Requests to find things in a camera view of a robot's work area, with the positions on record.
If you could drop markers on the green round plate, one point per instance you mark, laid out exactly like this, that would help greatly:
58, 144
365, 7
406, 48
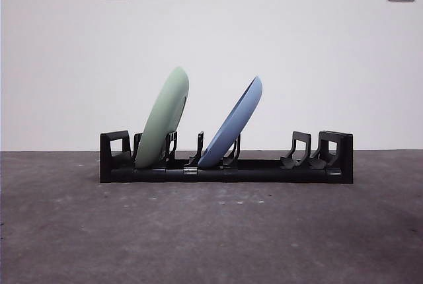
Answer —
162, 119

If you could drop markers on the black plate rack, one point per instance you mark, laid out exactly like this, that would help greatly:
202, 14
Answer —
347, 155

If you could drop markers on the blue round plate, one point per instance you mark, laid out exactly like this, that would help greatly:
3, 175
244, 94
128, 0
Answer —
228, 125

